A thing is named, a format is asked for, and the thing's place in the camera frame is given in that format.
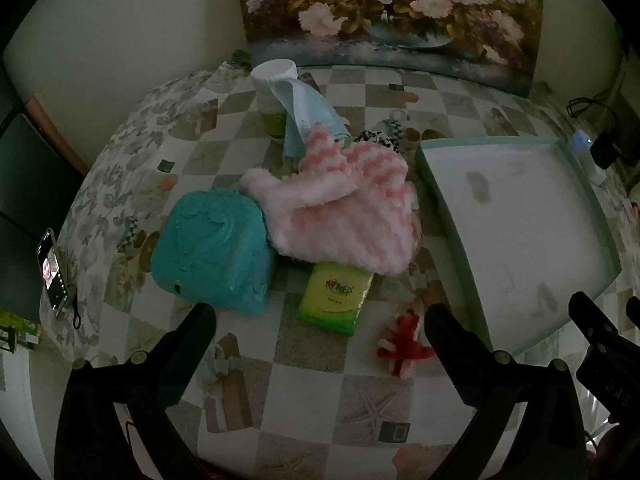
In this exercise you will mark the flower painting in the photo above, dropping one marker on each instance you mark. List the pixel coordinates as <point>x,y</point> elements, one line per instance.
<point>400,0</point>

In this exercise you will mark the green tissue packet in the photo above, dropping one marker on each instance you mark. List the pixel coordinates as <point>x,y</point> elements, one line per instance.
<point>330,300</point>

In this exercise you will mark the white-capped pill bottle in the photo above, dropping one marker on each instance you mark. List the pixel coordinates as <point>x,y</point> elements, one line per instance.
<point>272,72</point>

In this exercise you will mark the white charger with blue light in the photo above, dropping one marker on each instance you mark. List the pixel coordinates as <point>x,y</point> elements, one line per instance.
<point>582,142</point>

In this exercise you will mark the white tray with green rim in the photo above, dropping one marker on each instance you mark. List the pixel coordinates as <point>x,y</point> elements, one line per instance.
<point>520,220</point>

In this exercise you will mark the leopard print scrunchie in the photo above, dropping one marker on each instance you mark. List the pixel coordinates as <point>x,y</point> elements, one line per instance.
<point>372,137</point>

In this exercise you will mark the teal plush bag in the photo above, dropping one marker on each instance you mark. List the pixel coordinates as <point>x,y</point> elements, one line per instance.
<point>210,250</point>

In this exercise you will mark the smartphone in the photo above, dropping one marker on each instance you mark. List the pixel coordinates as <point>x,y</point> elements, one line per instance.
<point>50,270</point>

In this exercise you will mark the dark cabinet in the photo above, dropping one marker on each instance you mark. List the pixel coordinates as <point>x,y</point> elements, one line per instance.
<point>30,170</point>

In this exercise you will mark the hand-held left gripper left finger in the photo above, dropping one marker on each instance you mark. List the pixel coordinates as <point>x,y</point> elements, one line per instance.
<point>197,330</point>

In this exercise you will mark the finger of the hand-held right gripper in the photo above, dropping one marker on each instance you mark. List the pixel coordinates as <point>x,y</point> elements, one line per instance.
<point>590,320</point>
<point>635,310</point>

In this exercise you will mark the green printed box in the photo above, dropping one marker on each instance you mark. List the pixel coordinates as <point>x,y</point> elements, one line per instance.
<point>15,322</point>

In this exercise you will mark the light blue face mask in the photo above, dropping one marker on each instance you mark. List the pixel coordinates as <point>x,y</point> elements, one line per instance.
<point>305,110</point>

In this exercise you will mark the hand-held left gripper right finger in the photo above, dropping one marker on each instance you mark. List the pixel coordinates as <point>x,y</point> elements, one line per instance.
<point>442,330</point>

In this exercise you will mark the checkered printed tablecloth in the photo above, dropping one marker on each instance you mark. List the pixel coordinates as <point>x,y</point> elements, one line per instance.
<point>310,400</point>

